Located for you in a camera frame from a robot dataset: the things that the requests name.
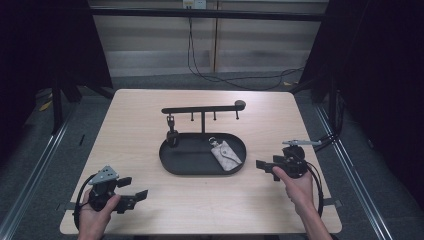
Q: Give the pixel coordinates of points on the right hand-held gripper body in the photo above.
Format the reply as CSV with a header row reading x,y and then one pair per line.
x,y
293,160

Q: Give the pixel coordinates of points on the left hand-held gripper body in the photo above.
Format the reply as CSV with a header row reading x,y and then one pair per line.
x,y
101,195

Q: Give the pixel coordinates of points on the grey patterned key pouch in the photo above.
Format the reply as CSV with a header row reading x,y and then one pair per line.
x,y
226,155

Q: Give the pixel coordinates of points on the black key rack with tray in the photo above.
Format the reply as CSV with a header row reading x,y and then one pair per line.
x,y
200,160

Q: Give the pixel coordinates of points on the black car key fob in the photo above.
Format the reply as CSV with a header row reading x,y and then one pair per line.
x,y
172,135

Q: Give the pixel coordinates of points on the person's left hand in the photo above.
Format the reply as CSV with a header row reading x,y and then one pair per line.
x,y
95,220

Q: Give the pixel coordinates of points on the person's right hand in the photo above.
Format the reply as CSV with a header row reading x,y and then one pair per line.
x,y
298,190

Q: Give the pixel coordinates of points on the black metal stand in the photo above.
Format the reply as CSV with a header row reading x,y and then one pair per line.
x,y
57,106

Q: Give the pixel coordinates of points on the yellow floor tape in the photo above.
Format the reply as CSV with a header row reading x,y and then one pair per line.
x,y
45,106

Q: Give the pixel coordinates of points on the black curtain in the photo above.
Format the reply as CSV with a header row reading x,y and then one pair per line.
x,y
383,83
40,43

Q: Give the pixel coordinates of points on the aluminium floor rail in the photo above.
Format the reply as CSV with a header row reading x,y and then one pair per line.
x,y
30,180
353,173

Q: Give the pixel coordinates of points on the black horizontal frame bar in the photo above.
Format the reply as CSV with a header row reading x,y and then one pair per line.
x,y
206,14

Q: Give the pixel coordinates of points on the white wall outlet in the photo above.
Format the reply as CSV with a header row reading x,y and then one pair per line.
x,y
194,3

